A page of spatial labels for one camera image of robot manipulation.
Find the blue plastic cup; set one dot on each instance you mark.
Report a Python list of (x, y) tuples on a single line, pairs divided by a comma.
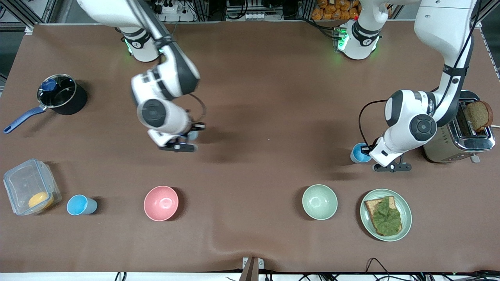
[(192, 136), (78, 205), (356, 155)]

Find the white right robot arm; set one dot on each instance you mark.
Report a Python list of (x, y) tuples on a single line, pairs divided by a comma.
[(175, 74)]

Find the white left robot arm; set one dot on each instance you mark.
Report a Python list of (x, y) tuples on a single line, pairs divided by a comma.
[(441, 23)]

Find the light brown bread slice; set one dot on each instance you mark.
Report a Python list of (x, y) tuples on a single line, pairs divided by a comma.
[(371, 207)]

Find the beige and chrome toaster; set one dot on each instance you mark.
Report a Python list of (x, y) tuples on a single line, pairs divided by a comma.
[(441, 150)]

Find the green lettuce leaf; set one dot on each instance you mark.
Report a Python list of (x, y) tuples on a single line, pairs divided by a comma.
[(386, 218)]

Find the pale green round plate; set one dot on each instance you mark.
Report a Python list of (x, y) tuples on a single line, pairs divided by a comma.
[(406, 218)]

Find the pink bowl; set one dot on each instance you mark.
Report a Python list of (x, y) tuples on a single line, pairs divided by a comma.
[(161, 203)]

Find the pale green bowl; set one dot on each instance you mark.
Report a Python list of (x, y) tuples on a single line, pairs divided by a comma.
[(319, 202)]

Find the dark brown toast slice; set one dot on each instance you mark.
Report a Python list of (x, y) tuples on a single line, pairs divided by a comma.
[(478, 115)]

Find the brown table cover sheet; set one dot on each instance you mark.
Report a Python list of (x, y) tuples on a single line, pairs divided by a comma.
[(250, 78)]

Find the glass lid blue knob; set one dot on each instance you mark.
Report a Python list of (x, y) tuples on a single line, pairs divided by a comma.
[(62, 93)]

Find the white power strip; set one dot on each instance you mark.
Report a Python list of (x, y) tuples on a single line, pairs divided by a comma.
[(170, 8)]

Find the orange round food piece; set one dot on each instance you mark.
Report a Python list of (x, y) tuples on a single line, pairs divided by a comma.
[(40, 200)]

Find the clear plastic food container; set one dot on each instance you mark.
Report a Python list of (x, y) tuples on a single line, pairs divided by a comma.
[(21, 181)]

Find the bag of orange pastries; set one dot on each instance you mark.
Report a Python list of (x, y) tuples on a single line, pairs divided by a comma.
[(332, 11)]

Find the metal table clamp bracket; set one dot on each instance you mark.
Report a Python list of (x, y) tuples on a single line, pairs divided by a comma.
[(252, 267)]

